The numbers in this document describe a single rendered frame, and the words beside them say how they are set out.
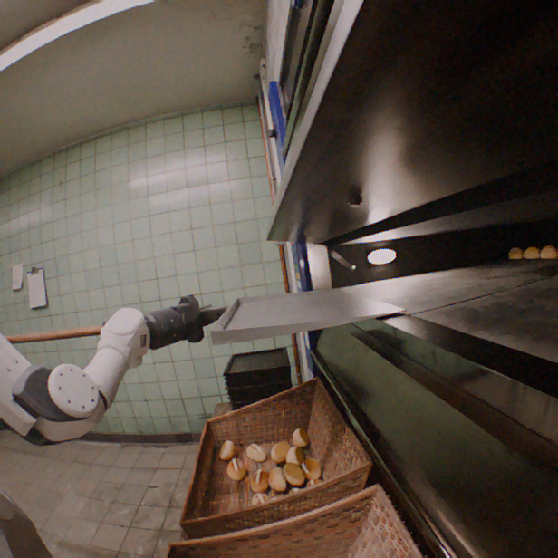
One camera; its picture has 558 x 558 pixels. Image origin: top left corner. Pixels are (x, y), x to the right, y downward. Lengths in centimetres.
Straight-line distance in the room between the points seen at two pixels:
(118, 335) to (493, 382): 56
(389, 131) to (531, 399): 24
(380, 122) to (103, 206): 224
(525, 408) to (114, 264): 224
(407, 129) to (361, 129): 3
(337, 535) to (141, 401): 196
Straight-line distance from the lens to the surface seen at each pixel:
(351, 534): 73
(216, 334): 50
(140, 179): 225
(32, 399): 39
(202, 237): 201
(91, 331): 92
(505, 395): 29
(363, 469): 69
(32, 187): 292
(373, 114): 19
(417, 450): 48
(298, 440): 114
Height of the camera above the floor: 130
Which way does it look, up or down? 3 degrees down
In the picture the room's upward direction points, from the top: 8 degrees counter-clockwise
